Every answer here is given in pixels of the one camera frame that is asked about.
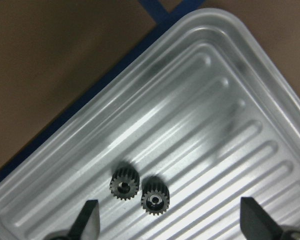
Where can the black bearing gear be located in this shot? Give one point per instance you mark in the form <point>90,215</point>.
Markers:
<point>125,182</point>
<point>155,198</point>

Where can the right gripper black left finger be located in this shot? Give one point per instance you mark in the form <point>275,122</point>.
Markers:
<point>86,226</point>

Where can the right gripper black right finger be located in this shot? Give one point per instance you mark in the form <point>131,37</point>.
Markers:
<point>257,224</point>

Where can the silver ribbed metal tray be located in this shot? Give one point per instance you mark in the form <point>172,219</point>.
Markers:
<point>204,109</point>

